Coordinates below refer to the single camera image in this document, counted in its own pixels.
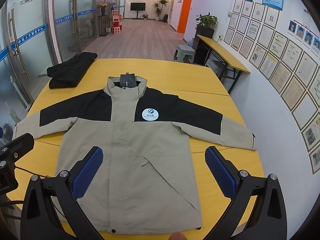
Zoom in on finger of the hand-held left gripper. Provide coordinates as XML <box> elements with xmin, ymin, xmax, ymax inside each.
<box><xmin>0</xmin><ymin>133</ymin><xmax>35</xmax><ymax>193</ymax></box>

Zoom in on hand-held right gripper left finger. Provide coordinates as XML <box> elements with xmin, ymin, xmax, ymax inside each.
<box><xmin>21</xmin><ymin>146</ymin><xmax>104</xmax><ymax>240</ymax></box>

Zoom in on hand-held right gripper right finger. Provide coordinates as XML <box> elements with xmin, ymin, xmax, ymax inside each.
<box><xmin>204</xmin><ymin>146</ymin><xmax>288</xmax><ymax>240</ymax></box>

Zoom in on khaki and black jacket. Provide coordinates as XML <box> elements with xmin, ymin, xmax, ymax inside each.
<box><xmin>12</xmin><ymin>73</ymin><xmax>258</xmax><ymax>235</ymax></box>

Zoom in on folded black clothes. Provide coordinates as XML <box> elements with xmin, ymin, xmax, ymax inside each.
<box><xmin>47</xmin><ymin>52</ymin><xmax>98</xmax><ymax>89</ymax></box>

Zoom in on yellow folding side table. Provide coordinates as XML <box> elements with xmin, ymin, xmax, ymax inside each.
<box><xmin>196</xmin><ymin>35</ymin><xmax>251</xmax><ymax>94</ymax></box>

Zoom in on grey plastic stool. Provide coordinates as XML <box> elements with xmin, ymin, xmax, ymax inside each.
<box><xmin>173</xmin><ymin>44</ymin><xmax>196</xmax><ymax>64</ymax></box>

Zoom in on black cabinet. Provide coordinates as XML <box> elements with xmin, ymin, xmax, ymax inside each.
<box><xmin>193</xmin><ymin>26</ymin><xmax>215</xmax><ymax>66</ymax></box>

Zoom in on black metal plant stand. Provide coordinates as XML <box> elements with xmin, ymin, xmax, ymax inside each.
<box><xmin>98</xmin><ymin>14</ymin><xmax>111</xmax><ymax>37</ymax></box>

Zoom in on stack of red boxes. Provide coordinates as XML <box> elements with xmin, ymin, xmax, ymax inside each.
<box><xmin>111</xmin><ymin>10</ymin><xmax>123</xmax><ymax>34</ymax></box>

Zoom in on bushy green potted plant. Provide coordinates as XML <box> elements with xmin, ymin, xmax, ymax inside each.
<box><xmin>195</xmin><ymin>12</ymin><xmax>218</xmax><ymax>29</ymax></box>

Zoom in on sunflowers in dark vase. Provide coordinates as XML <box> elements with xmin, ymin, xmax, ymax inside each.
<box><xmin>98</xmin><ymin>0</ymin><xmax>115</xmax><ymax>16</ymax></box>

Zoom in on orange door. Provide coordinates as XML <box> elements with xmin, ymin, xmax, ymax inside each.
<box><xmin>177</xmin><ymin>0</ymin><xmax>195</xmax><ymax>34</ymax></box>

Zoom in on black television on stand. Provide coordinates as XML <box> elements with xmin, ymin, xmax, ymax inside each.
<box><xmin>130</xmin><ymin>2</ymin><xmax>146</xmax><ymax>20</ymax></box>

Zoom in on tall potted palm plant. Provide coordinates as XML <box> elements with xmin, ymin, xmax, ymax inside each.
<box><xmin>153</xmin><ymin>0</ymin><xmax>169</xmax><ymax>21</ymax></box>

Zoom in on black cable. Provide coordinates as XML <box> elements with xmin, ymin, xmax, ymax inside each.
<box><xmin>0</xmin><ymin>165</ymin><xmax>65</xmax><ymax>220</ymax></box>

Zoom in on glass door with metal handle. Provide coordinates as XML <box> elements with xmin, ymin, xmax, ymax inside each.
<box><xmin>0</xmin><ymin>0</ymin><xmax>52</xmax><ymax>110</ymax></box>
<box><xmin>49</xmin><ymin>0</ymin><xmax>98</xmax><ymax>63</ymax></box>

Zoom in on wall of framed notices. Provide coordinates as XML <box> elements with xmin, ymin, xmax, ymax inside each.
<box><xmin>223</xmin><ymin>0</ymin><xmax>320</xmax><ymax>175</ymax></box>

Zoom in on staff photo wall display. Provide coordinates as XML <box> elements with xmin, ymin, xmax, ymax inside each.
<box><xmin>286</xmin><ymin>20</ymin><xmax>320</xmax><ymax>53</ymax></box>

